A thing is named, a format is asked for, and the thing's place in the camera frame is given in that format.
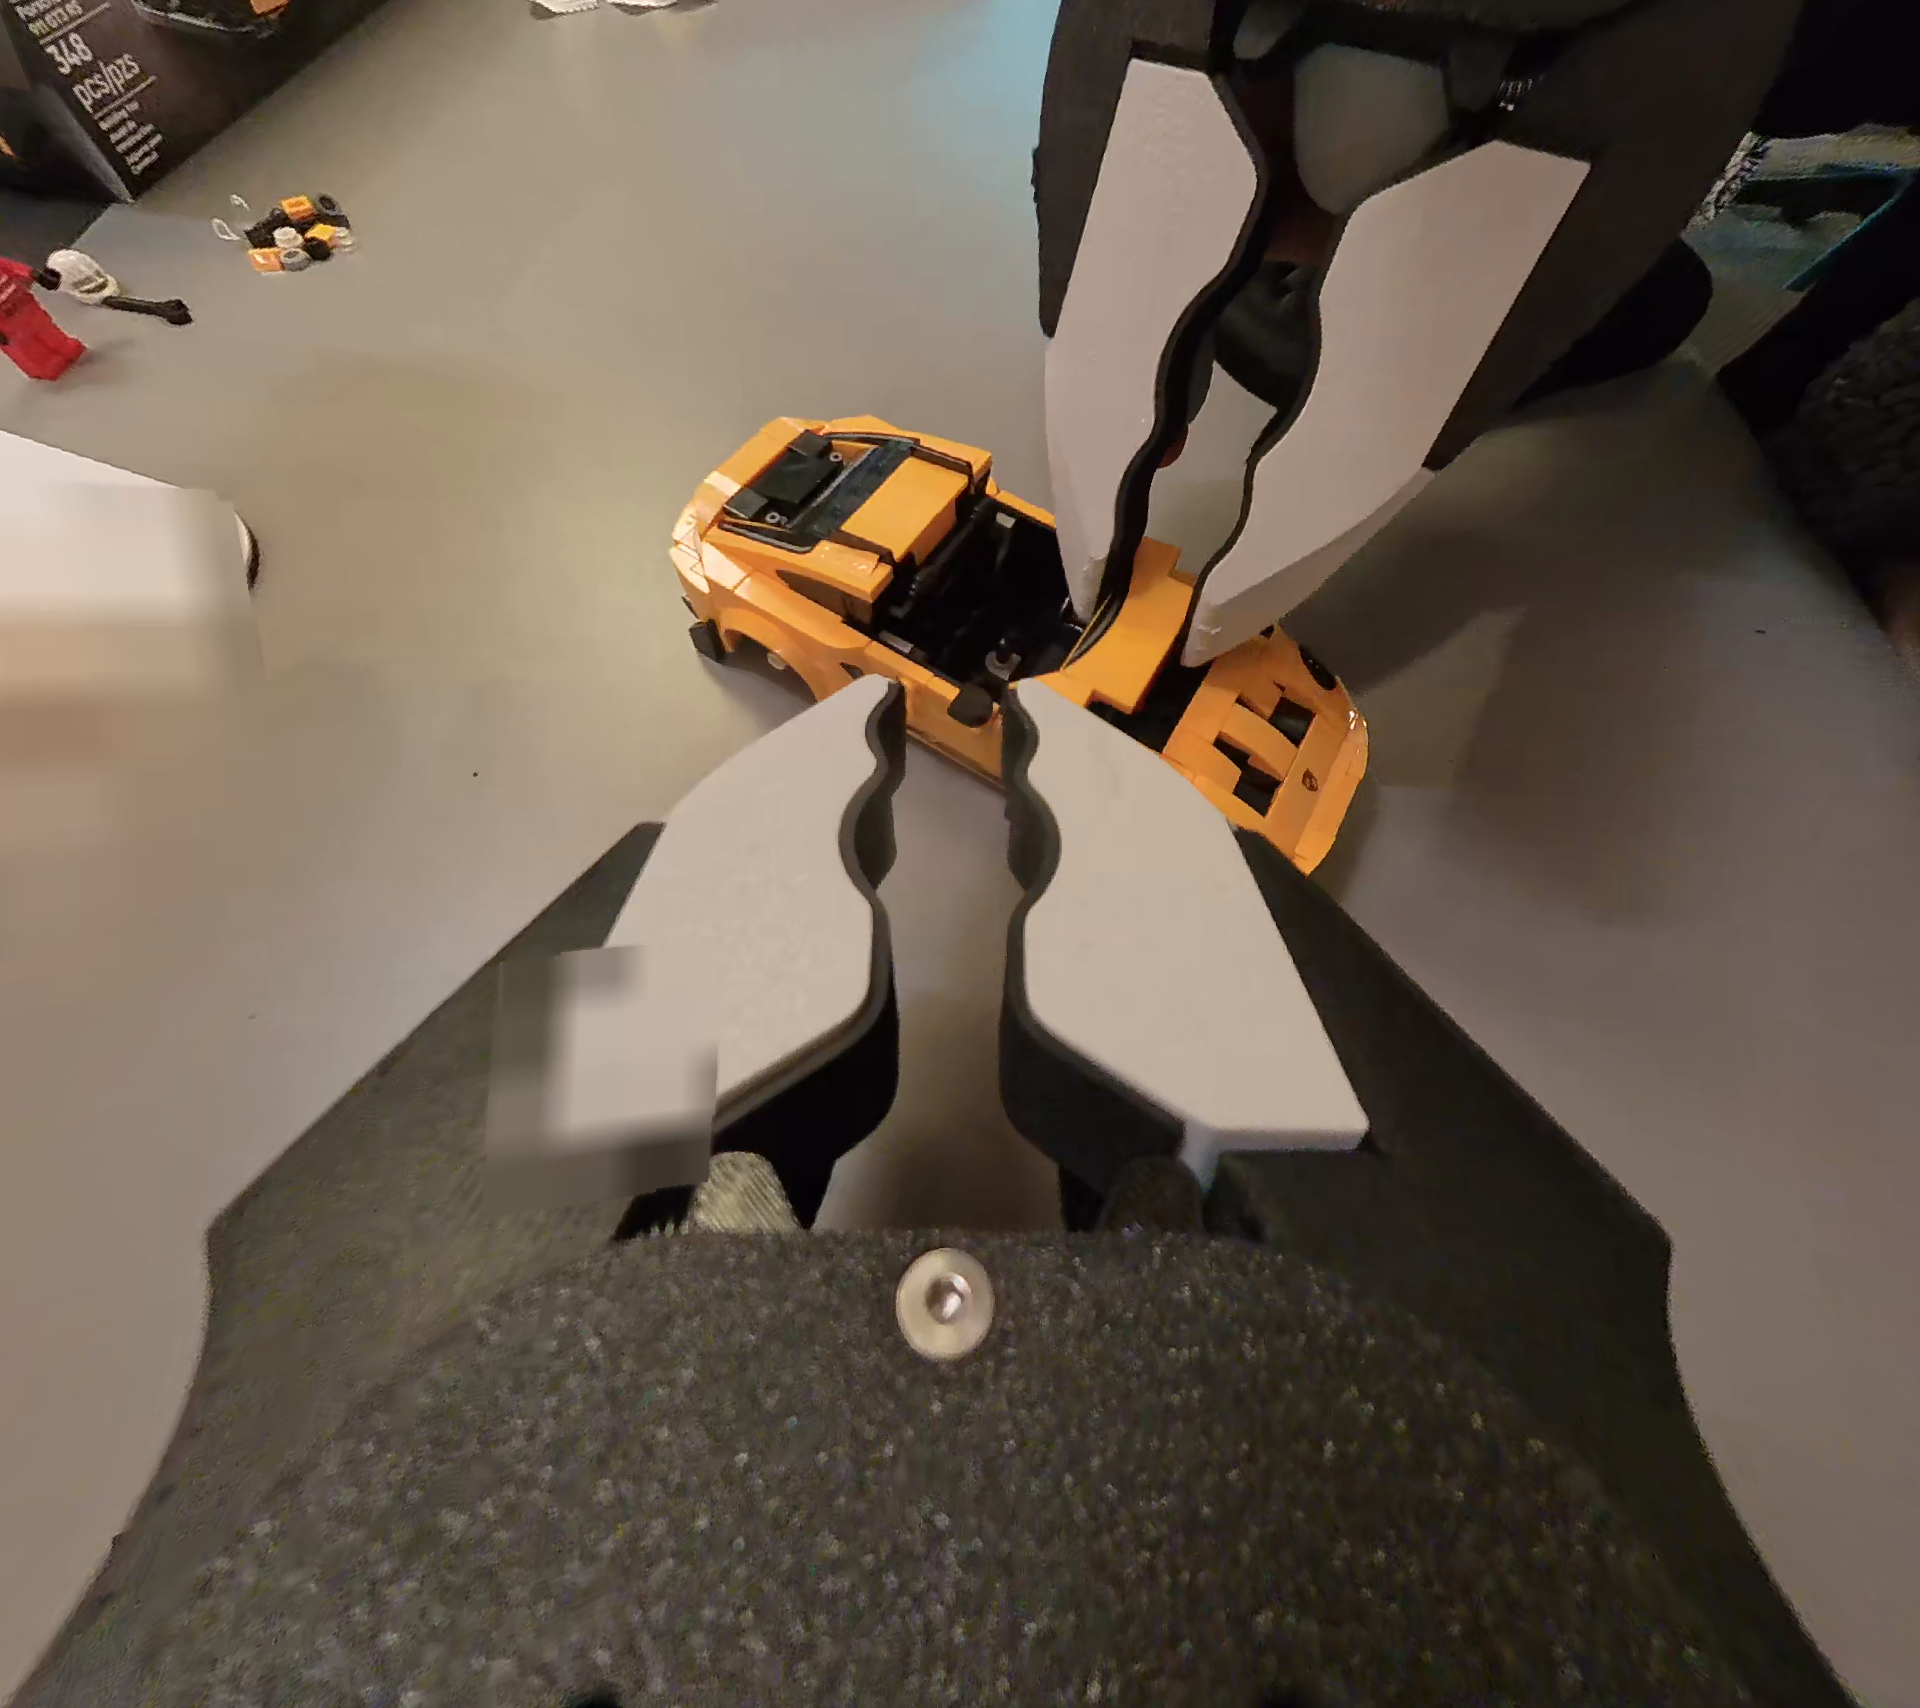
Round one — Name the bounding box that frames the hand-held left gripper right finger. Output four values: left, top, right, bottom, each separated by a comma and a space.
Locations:
992, 682, 1374, 1180

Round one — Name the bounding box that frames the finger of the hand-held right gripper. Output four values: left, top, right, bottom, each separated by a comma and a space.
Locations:
1178, 144, 1597, 673
1043, 55, 1267, 625

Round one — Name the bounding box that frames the lego minifigure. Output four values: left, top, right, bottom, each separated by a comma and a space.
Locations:
0, 256, 93, 384

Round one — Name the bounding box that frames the yellow lego car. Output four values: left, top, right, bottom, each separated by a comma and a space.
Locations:
666, 415, 1371, 881

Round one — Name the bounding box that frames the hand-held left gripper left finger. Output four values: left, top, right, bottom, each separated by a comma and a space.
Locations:
600, 677, 914, 1132

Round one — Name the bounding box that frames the white rounded board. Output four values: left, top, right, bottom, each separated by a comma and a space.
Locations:
0, 430, 264, 606

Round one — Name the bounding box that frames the clear bag of lego pieces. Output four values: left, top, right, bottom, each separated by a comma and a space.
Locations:
215, 186, 362, 279

